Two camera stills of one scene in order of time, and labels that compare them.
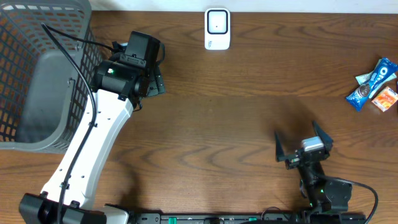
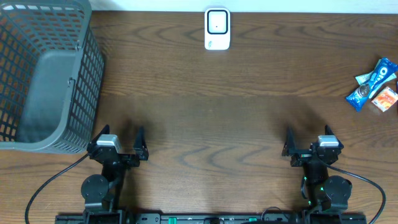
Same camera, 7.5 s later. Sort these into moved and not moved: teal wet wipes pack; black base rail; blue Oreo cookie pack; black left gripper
Moved: black left gripper
Not moved: blue Oreo cookie pack; black base rail; teal wet wipes pack
